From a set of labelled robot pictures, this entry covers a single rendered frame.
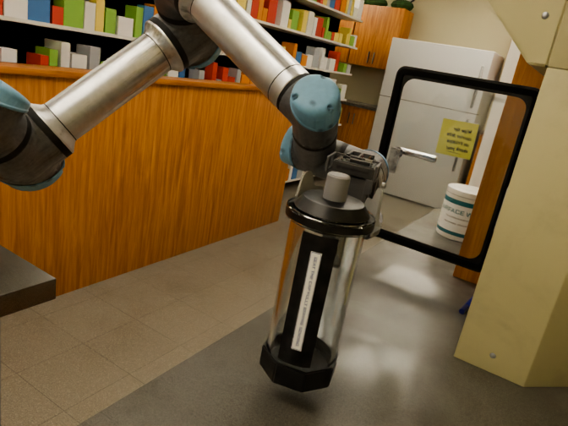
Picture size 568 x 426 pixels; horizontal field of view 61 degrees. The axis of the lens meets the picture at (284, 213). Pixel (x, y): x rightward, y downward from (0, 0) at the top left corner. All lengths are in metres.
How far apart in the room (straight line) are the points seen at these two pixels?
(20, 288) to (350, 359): 0.54
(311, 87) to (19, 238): 2.00
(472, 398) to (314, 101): 0.49
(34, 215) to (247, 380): 1.97
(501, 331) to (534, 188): 0.23
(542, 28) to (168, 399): 0.70
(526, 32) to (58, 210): 2.23
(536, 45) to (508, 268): 0.32
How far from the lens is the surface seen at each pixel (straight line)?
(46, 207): 2.57
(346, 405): 0.70
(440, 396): 0.78
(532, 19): 0.80
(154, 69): 1.03
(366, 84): 6.88
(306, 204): 0.56
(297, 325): 0.60
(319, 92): 0.74
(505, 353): 0.87
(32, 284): 0.91
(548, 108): 0.79
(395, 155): 1.14
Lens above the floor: 1.36
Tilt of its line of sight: 17 degrees down
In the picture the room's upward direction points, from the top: 10 degrees clockwise
